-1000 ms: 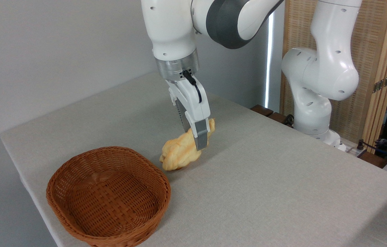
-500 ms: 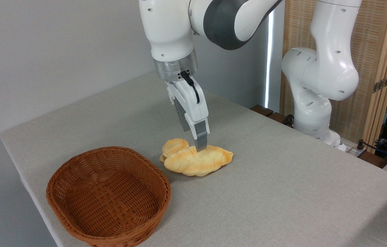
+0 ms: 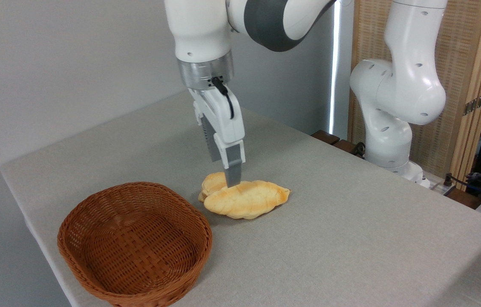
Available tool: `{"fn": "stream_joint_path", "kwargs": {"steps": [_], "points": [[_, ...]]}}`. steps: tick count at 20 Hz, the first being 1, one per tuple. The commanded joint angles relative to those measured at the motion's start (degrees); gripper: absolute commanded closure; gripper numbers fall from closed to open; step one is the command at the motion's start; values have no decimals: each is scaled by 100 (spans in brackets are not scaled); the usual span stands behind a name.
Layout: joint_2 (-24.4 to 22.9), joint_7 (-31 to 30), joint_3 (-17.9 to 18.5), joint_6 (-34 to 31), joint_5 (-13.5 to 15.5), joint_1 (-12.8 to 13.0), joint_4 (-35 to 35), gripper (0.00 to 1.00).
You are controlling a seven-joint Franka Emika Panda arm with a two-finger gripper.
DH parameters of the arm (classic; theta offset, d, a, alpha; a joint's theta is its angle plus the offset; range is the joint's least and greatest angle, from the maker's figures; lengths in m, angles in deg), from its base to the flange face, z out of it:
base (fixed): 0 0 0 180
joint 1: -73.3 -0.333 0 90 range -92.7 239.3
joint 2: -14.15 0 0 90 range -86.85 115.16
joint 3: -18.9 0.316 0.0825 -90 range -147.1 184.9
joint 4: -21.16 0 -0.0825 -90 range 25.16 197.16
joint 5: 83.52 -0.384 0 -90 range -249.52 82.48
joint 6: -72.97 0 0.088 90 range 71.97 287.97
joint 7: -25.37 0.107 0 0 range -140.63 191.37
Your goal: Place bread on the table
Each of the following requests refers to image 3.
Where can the round bread roll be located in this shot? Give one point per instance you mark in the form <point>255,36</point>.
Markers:
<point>212,183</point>

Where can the long braided bread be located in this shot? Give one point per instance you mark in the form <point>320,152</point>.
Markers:
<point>249,200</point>

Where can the wooden rattan folding screen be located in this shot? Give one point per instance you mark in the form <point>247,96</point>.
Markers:
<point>457,51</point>

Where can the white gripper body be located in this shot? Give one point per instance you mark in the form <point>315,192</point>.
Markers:
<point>221,117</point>

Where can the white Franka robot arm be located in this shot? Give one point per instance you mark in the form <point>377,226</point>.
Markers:
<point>398,94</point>

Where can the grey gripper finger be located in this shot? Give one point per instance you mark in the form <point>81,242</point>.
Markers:
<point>234,164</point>
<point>211,143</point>

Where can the brass screen hinge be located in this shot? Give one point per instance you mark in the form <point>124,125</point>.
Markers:
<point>476,103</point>

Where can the brown wicker basket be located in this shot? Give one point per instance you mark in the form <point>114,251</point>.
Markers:
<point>138,238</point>

